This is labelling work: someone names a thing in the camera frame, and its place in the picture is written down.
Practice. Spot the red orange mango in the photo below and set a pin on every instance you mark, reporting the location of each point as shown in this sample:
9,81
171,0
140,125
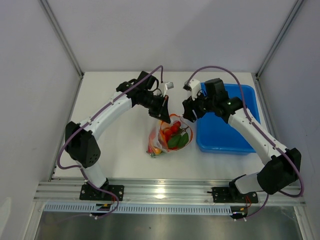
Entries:
151,149

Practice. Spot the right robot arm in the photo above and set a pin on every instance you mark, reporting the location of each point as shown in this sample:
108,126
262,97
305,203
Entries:
281,164

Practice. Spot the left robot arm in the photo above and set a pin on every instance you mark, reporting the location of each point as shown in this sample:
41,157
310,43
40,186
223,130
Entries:
81,139

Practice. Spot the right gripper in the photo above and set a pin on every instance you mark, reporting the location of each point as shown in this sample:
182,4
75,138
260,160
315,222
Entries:
190,105

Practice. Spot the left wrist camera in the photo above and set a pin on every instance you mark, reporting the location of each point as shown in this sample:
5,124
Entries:
164,87

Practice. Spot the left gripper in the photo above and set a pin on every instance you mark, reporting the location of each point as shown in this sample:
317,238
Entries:
161,112

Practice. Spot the aluminium mounting rail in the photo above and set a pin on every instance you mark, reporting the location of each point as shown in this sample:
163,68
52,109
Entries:
136,191

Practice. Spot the clear zip bag orange zipper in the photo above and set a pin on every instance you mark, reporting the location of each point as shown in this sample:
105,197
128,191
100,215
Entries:
157,137

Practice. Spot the white slotted cable duct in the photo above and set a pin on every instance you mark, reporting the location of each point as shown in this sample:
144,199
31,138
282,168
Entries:
131,208

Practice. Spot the yellow orange mango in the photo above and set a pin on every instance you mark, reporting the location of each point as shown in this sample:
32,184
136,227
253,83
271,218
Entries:
157,151

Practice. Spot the blue plastic bin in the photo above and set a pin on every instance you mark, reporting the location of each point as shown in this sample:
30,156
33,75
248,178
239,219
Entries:
215,136

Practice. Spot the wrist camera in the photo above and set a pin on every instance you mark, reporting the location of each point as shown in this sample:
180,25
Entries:
193,86
164,87

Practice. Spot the right aluminium frame post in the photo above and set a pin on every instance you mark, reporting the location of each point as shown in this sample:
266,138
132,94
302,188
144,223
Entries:
283,31

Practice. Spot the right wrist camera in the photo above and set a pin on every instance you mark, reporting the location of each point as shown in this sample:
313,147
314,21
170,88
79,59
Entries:
193,86

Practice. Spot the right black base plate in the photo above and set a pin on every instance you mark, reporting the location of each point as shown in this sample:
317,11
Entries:
223,194

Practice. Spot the aluminium frame post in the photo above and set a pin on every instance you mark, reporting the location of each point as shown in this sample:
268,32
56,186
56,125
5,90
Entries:
283,31
53,21

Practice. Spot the red cherry bunch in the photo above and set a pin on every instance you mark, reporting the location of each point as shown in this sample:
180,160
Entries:
176,136

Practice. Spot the left aluminium frame post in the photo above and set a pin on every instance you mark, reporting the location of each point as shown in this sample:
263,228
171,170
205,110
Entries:
53,21

